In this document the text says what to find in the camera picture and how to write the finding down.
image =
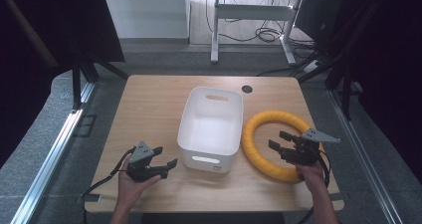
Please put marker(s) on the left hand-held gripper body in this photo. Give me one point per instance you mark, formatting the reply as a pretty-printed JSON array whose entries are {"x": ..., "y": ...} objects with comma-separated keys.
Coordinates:
[{"x": 140, "y": 152}]

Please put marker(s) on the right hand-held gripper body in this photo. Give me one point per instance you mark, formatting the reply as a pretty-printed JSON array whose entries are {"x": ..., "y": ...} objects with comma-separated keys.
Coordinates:
[{"x": 307, "y": 152}]

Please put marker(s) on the person's right hand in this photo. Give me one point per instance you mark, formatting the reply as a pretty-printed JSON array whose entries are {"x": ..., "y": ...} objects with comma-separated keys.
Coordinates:
[{"x": 312, "y": 177}]

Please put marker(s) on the person's left hand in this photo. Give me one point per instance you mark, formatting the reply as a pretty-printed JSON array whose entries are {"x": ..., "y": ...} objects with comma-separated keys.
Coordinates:
[{"x": 131, "y": 190}]

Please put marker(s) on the white plastic basket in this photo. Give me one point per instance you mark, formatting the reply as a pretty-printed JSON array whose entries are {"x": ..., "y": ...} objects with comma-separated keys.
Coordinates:
[{"x": 212, "y": 131}]

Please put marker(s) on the black round table grommet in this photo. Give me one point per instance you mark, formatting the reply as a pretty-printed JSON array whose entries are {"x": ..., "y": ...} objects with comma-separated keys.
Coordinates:
[{"x": 247, "y": 89}]

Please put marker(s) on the black metal stand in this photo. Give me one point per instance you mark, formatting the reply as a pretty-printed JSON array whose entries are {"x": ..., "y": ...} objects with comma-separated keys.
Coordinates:
[
  {"x": 76, "y": 84},
  {"x": 346, "y": 94}
]

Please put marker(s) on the white power strip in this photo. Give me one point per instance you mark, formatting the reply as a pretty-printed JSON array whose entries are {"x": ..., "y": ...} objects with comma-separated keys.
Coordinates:
[{"x": 312, "y": 65}]

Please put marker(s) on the dark curtain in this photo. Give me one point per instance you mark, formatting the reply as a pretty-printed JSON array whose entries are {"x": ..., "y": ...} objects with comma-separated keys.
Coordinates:
[
  {"x": 394, "y": 68},
  {"x": 40, "y": 35}
]

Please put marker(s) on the dark computer case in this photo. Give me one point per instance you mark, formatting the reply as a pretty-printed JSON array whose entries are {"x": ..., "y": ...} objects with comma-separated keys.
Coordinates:
[{"x": 315, "y": 15}]

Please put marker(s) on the aluminium rail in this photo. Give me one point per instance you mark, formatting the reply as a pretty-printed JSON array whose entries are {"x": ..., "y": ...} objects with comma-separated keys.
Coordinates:
[
  {"x": 46, "y": 167},
  {"x": 365, "y": 164}
]

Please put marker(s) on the white metal desk frame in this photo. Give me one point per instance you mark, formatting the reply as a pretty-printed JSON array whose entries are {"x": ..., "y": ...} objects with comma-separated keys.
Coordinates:
[{"x": 252, "y": 12}]

